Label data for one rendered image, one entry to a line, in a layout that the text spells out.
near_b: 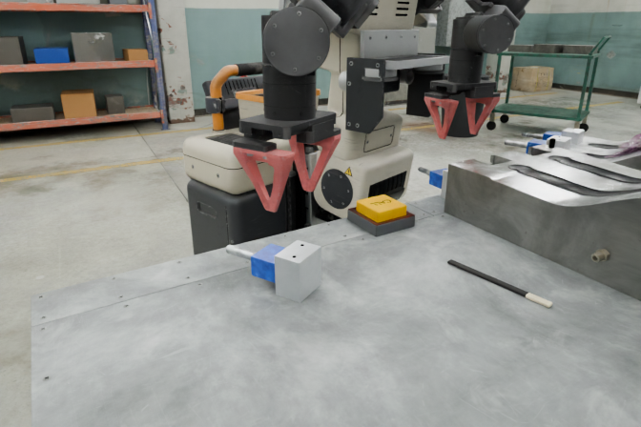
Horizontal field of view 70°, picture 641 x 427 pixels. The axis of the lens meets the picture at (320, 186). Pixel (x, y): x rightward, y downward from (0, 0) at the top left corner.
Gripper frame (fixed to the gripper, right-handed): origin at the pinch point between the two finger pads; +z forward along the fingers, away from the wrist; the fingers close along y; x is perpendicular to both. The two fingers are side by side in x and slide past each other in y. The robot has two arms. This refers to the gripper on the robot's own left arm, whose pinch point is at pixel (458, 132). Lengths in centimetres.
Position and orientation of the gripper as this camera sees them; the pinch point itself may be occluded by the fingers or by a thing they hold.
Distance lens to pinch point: 88.3
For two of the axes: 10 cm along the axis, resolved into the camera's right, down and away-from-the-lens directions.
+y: 8.8, -1.5, 4.4
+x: -4.7, -3.0, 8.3
